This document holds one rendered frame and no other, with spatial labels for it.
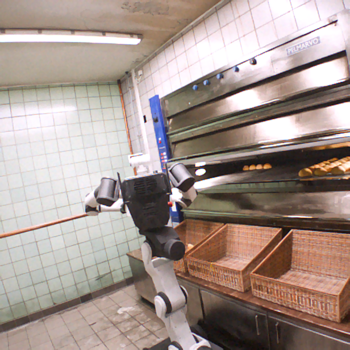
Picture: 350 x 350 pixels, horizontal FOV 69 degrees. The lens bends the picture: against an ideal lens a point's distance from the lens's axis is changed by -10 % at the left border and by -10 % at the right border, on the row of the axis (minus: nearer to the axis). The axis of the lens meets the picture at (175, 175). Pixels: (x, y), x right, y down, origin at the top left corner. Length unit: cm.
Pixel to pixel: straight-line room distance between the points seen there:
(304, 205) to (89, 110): 261
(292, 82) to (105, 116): 236
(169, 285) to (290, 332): 73
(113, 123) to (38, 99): 95
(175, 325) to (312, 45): 188
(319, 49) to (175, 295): 168
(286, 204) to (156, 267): 97
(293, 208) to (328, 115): 65
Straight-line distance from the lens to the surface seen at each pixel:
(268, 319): 171
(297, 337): 165
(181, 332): 187
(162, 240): 154
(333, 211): 184
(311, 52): 186
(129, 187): 146
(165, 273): 172
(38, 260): 333
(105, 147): 348
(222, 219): 248
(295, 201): 198
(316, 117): 181
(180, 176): 160
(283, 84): 192
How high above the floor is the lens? 146
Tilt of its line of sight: 3 degrees down
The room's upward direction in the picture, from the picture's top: 11 degrees counter-clockwise
